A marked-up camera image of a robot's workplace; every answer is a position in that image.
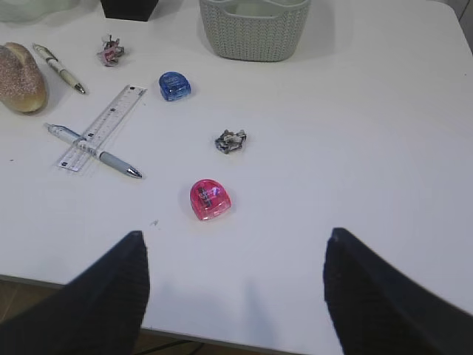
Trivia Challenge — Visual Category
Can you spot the bread roll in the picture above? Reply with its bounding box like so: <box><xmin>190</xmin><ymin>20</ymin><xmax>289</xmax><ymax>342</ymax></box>
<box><xmin>1</xmin><ymin>42</ymin><xmax>48</xmax><ymax>114</ymax></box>

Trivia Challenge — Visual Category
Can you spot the clear plastic ruler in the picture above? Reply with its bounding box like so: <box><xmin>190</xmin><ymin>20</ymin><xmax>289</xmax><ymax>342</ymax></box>
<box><xmin>58</xmin><ymin>84</ymin><xmax>148</xmax><ymax>173</ymax></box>

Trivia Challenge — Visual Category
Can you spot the black mesh pen holder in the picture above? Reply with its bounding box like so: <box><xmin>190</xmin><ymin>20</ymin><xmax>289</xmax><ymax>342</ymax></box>
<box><xmin>101</xmin><ymin>0</ymin><xmax>159</xmax><ymax>22</ymax></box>

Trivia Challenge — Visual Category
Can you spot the cream white pen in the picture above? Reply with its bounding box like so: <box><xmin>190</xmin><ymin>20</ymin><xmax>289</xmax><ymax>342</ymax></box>
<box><xmin>33</xmin><ymin>44</ymin><xmax>86</xmax><ymax>95</ymax></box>

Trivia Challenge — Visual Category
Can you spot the light blue grey pen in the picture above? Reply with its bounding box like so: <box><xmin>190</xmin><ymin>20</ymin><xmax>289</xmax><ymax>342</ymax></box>
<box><xmin>44</xmin><ymin>124</ymin><xmax>143</xmax><ymax>179</ymax></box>

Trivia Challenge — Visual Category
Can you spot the white pink paper ball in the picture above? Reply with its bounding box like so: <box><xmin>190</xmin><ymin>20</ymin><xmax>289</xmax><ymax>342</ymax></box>
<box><xmin>97</xmin><ymin>35</ymin><xmax>125</xmax><ymax>67</ymax></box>

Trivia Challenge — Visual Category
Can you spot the green wavy glass plate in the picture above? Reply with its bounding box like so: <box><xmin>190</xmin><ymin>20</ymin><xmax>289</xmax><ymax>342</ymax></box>
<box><xmin>1</xmin><ymin>0</ymin><xmax>79</xmax><ymax>23</ymax></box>

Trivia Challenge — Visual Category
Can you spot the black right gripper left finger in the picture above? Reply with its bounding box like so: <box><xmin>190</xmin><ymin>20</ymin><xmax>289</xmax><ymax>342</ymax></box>
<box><xmin>1</xmin><ymin>231</ymin><xmax>150</xmax><ymax>354</ymax></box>

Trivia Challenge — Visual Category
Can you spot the pink pencil sharpener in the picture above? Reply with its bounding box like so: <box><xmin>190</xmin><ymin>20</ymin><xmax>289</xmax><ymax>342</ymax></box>
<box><xmin>189</xmin><ymin>179</ymin><xmax>231</xmax><ymax>220</ymax></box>

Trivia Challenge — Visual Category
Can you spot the green woven plastic basket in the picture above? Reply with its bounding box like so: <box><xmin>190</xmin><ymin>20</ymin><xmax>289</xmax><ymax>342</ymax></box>
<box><xmin>199</xmin><ymin>1</ymin><xmax>311</xmax><ymax>62</ymax></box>

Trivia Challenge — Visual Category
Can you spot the blue pencil sharpener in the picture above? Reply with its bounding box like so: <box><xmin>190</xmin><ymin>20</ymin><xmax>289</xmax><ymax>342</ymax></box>
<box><xmin>158</xmin><ymin>72</ymin><xmax>191</xmax><ymax>101</ymax></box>

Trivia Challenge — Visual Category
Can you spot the grey paper ball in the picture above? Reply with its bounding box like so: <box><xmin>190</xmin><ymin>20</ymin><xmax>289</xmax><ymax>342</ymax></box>
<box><xmin>214</xmin><ymin>129</ymin><xmax>247</xmax><ymax>155</ymax></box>

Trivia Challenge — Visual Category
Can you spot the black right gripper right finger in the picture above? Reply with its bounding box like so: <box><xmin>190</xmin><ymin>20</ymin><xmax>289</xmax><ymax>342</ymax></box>
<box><xmin>324</xmin><ymin>228</ymin><xmax>472</xmax><ymax>354</ymax></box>

